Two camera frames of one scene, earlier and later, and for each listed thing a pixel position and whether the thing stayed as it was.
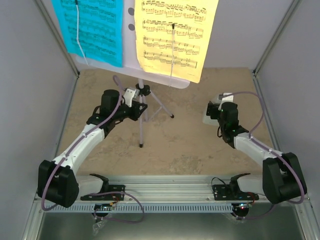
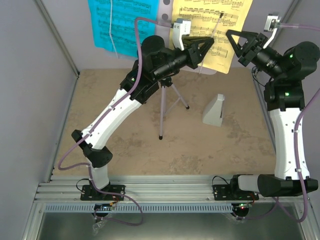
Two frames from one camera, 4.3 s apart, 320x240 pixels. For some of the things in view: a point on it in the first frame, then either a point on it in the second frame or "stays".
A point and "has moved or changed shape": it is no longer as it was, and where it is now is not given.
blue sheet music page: (100, 29) → (114, 24)
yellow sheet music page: (173, 36) has moved or changed shape
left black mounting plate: (107, 197) stays
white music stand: (132, 71) → (148, 28)
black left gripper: (136, 107) → (194, 58)
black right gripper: (212, 110) → (259, 41)
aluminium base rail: (169, 188) stays
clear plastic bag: (96, 226) stays
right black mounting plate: (232, 192) stays
